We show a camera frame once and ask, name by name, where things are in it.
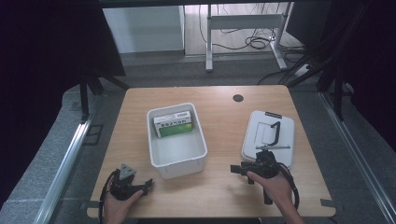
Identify white power strip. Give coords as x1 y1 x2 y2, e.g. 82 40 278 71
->
293 63 313 78

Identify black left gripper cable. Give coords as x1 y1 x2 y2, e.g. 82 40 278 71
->
98 168 121 224

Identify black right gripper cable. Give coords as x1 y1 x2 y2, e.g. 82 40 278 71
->
276 161 301 211

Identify black floor bracket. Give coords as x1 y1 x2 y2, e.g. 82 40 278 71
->
82 123 105 147

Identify aluminium rail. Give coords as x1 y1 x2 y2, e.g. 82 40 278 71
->
32 116 95 224
318 91 396 224

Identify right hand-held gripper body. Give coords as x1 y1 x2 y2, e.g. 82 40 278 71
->
239 145 291 205

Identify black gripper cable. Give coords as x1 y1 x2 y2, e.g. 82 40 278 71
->
98 168 121 224
276 161 301 211

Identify black floor cables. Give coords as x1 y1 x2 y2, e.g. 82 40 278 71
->
198 3 307 63

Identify white plastic bin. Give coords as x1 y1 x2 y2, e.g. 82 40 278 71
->
146 102 209 180

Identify black tripod stand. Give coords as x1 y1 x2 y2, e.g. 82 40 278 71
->
78 72 131 123

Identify white metal desk frame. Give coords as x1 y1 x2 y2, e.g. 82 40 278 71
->
205 2 294 73

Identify green and white carton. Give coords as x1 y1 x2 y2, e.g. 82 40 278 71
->
152 110 194 138

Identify white lid with black handle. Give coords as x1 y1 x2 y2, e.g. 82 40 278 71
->
240 109 296 170

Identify person's left hand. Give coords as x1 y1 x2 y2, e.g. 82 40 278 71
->
103 189 145 224

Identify person's right hand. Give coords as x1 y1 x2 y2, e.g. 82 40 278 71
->
246 170 295 213

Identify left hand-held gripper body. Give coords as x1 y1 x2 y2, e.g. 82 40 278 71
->
108 163 148 202

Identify dark curtain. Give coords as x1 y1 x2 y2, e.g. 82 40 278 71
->
0 0 127 206
323 0 396 152

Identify white cabinet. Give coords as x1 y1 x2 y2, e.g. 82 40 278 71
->
102 5 186 54

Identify black metal stand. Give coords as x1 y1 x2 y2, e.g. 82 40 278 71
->
285 3 356 122

